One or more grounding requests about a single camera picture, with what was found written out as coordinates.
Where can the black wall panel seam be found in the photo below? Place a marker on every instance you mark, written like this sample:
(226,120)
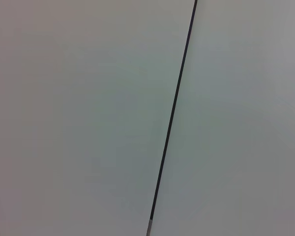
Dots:
(173,108)

